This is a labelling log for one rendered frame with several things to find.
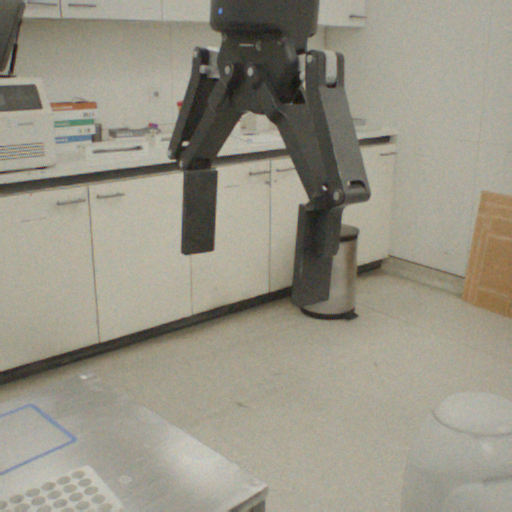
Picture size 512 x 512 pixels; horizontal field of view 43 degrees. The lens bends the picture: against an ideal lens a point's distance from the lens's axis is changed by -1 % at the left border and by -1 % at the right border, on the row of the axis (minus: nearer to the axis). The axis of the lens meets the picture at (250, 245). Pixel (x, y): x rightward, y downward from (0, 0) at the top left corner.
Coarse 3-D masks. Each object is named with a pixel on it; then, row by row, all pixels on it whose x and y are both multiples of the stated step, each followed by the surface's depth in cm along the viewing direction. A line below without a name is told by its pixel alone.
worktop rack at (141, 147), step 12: (84, 144) 289; (96, 144) 289; (108, 144) 289; (120, 144) 291; (132, 144) 294; (144, 144) 297; (84, 156) 286; (96, 156) 286; (108, 156) 289; (120, 156) 292; (132, 156) 295
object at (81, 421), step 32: (64, 384) 111; (96, 384) 111; (0, 416) 101; (32, 416) 101; (64, 416) 101; (96, 416) 101; (128, 416) 101; (160, 416) 108; (0, 448) 93; (32, 448) 93; (64, 448) 93; (96, 448) 93; (128, 448) 93; (160, 448) 93; (192, 448) 93; (0, 480) 86; (32, 480) 86; (128, 480) 86; (160, 480) 86; (192, 480) 86; (224, 480) 86; (256, 480) 86
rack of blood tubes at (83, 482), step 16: (48, 480) 76; (64, 480) 77; (80, 480) 77; (96, 480) 77; (16, 496) 74; (32, 496) 75; (48, 496) 74; (64, 496) 74; (80, 496) 75; (96, 496) 74; (112, 496) 74
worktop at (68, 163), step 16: (240, 128) 397; (384, 128) 400; (224, 144) 334; (240, 144) 332; (256, 144) 332; (272, 144) 334; (64, 160) 285; (80, 160) 285; (96, 160) 285; (112, 160) 285; (128, 160) 285; (144, 160) 288; (160, 160) 293; (0, 176) 250; (16, 176) 253; (32, 176) 257; (48, 176) 262
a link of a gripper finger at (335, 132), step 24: (312, 72) 40; (312, 96) 40; (336, 96) 41; (312, 120) 41; (336, 120) 40; (336, 144) 40; (336, 168) 40; (360, 168) 41; (336, 192) 40; (360, 192) 40
